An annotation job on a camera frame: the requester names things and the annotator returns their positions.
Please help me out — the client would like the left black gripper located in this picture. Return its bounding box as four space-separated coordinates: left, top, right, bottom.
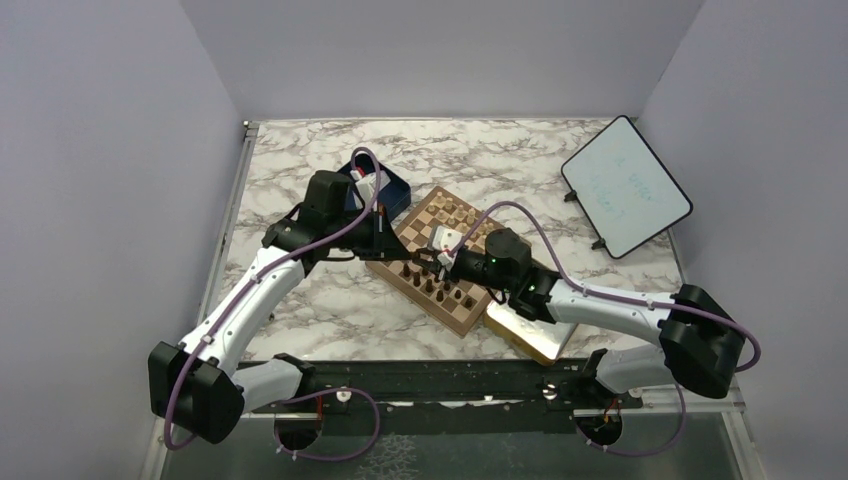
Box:
327 202 411 260

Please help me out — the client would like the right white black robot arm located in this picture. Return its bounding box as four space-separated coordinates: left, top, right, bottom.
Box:
412 226 745 407

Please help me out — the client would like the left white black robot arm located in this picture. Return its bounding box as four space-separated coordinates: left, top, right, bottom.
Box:
148 170 412 444

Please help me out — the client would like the wooden chess board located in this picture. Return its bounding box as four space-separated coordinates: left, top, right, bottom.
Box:
364 186 515 339

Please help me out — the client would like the blue square tin tray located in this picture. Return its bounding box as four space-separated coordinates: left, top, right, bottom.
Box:
337 156 411 223

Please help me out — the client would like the gold metal tin lid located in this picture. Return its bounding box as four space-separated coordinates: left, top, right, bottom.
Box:
483 302 577 366

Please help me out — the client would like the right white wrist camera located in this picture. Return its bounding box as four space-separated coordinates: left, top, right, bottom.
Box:
426 225 463 252

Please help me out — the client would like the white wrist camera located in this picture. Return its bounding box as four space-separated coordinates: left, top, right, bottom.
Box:
426 225 463 252
350 168 391 209

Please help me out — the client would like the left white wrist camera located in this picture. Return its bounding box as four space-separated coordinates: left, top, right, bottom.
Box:
350 168 391 209

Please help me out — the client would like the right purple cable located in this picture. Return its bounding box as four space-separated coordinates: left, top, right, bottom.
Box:
450 201 763 460

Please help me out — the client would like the purple cable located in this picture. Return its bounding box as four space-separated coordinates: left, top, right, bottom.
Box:
162 146 384 463
450 201 763 460

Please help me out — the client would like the small whiteboard black frame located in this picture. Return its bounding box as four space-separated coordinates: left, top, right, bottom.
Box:
560 115 694 259

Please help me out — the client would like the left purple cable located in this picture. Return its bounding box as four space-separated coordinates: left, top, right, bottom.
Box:
162 146 384 463

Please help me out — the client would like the aluminium frame rail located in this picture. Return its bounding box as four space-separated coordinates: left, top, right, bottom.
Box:
141 121 260 479

